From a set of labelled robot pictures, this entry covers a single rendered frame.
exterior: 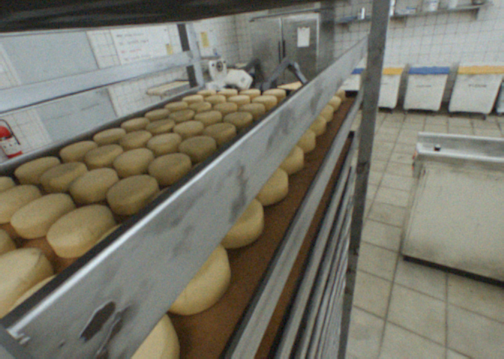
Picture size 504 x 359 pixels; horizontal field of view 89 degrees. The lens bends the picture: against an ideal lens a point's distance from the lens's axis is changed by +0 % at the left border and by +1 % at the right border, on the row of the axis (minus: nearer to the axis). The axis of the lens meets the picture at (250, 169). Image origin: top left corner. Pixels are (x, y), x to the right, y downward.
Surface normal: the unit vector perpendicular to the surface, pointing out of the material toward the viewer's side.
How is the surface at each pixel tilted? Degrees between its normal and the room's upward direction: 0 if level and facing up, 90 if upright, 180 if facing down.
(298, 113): 90
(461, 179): 90
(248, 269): 0
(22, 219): 0
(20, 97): 90
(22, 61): 90
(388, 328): 0
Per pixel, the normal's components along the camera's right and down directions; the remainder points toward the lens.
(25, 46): 0.83, 0.18
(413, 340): -0.11, -0.87
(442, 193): -0.48, 0.47
